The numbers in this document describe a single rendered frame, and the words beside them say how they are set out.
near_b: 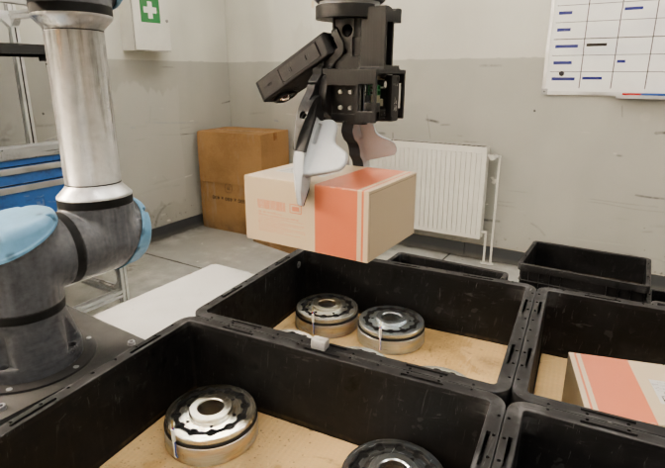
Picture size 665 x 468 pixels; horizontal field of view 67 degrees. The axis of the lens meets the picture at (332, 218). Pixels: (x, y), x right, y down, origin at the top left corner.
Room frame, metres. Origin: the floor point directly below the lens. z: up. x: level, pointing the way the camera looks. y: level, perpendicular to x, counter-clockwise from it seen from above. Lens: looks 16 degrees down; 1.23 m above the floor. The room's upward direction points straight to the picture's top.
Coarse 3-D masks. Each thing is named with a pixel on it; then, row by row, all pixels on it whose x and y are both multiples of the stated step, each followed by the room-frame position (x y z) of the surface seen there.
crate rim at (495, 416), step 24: (168, 336) 0.55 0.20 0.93; (240, 336) 0.55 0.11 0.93; (264, 336) 0.54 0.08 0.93; (120, 360) 0.49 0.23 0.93; (336, 360) 0.49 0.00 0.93; (360, 360) 0.49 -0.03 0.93; (72, 384) 0.44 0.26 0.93; (432, 384) 0.44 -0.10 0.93; (456, 384) 0.44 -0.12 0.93; (48, 408) 0.41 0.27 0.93; (504, 408) 0.41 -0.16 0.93; (0, 432) 0.37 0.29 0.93; (480, 456) 0.36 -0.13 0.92
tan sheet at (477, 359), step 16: (288, 320) 0.78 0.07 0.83; (352, 336) 0.72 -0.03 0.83; (432, 336) 0.72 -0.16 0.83; (448, 336) 0.72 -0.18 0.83; (464, 336) 0.72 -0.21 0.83; (416, 352) 0.67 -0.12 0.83; (432, 352) 0.67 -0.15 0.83; (448, 352) 0.67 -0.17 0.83; (464, 352) 0.67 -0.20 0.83; (480, 352) 0.67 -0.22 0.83; (496, 352) 0.67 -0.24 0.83; (464, 368) 0.63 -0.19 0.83; (480, 368) 0.63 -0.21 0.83; (496, 368) 0.63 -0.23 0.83
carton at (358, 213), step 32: (256, 192) 0.56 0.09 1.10; (288, 192) 0.53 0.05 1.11; (320, 192) 0.51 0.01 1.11; (352, 192) 0.49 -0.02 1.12; (384, 192) 0.51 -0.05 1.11; (256, 224) 0.56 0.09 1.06; (288, 224) 0.53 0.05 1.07; (320, 224) 0.51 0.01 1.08; (352, 224) 0.49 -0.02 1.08; (384, 224) 0.51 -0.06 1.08; (352, 256) 0.49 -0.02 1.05
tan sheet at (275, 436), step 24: (144, 432) 0.50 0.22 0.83; (264, 432) 0.50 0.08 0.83; (288, 432) 0.50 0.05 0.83; (312, 432) 0.50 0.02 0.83; (120, 456) 0.46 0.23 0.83; (144, 456) 0.46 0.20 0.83; (168, 456) 0.46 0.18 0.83; (240, 456) 0.46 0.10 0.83; (264, 456) 0.46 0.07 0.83; (288, 456) 0.46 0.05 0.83; (312, 456) 0.46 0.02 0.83; (336, 456) 0.46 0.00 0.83
